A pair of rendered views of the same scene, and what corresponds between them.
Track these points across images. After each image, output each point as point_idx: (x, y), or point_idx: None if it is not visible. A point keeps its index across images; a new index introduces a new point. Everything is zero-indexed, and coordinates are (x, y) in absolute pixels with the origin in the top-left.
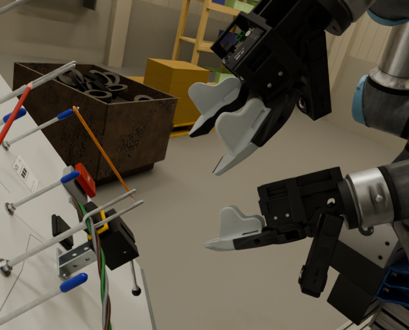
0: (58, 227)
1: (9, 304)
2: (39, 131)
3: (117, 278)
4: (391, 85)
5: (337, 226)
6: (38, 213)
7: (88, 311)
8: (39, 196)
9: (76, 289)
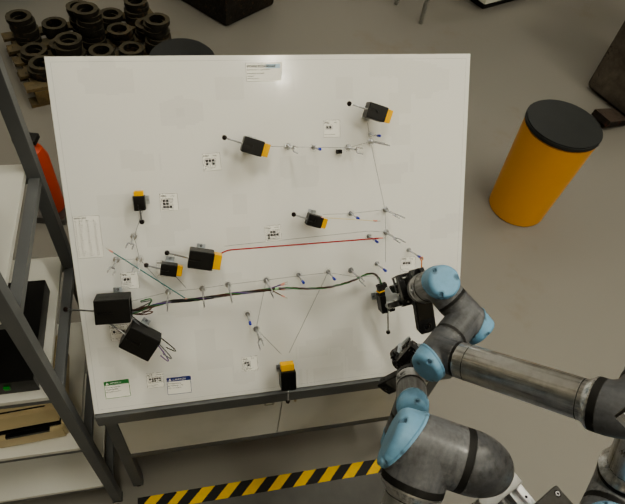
0: (393, 286)
1: (341, 276)
2: (457, 260)
3: (413, 337)
4: (600, 457)
5: (396, 374)
6: (392, 276)
7: (369, 313)
8: (404, 274)
9: (374, 304)
